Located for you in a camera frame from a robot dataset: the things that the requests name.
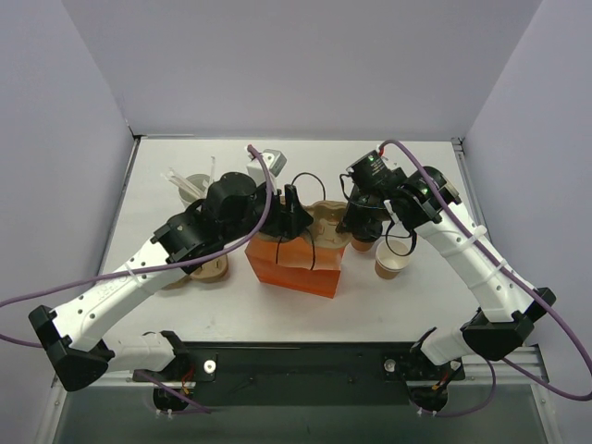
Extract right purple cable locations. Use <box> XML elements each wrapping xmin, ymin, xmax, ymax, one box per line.
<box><xmin>378</xmin><ymin>140</ymin><xmax>592</xmax><ymax>417</ymax></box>

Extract purple cable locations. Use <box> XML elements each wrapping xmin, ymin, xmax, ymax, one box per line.
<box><xmin>378</xmin><ymin>140</ymin><xmax>592</xmax><ymax>417</ymax></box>
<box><xmin>0</xmin><ymin>146</ymin><xmax>278</xmax><ymax>413</ymax></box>

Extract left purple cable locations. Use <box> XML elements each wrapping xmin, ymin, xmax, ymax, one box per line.
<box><xmin>0</xmin><ymin>146</ymin><xmax>278</xmax><ymax>413</ymax></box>

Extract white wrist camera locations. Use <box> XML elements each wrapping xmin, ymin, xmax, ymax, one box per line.
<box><xmin>245</xmin><ymin>147</ymin><xmax>287</xmax><ymax>188</ymax></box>
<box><xmin>376</xmin><ymin>146</ymin><xmax>399</xmax><ymax>170</ymax></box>

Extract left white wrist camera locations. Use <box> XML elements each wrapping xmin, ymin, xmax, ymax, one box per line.
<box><xmin>245</xmin><ymin>147</ymin><xmax>287</xmax><ymax>188</ymax></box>

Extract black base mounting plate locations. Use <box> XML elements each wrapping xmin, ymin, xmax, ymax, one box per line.
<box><xmin>133</xmin><ymin>342</ymin><xmax>465</xmax><ymax>409</ymax></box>

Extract white cylindrical straw holder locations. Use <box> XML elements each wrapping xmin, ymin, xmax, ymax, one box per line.
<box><xmin>178</xmin><ymin>173</ymin><xmax>212</xmax><ymax>208</ymax></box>

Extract brown paper coffee cup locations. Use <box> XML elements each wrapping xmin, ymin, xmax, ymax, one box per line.
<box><xmin>351</xmin><ymin>239</ymin><xmax>375</xmax><ymax>253</ymax></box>

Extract brown pulp cup carrier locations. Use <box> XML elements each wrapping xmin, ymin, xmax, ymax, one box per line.
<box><xmin>256</xmin><ymin>200</ymin><xmax>352</xmax><ymax>249</ymax></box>

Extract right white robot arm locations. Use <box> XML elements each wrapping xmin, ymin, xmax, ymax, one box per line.
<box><xmin>338</xmin><ymin>150</ymin><xmax>546</xmax><ymax>377</ymax></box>

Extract orange paper bag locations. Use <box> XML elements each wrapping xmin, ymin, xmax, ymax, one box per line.
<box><xmin>245</xmin><ymin>236</ymin><xmax>350</xmax><ymax>299</ymax></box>

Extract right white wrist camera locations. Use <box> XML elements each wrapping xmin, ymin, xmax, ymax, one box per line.
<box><xmin>376</xmin><ymin>146</ymin><xmax>399</xmax><ymax>170</ymax></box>

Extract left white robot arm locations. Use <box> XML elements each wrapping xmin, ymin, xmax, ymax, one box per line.
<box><xmin>29</xmin><ymin>172</ymin><xmax>314</xmax><ymax>391</ymax></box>

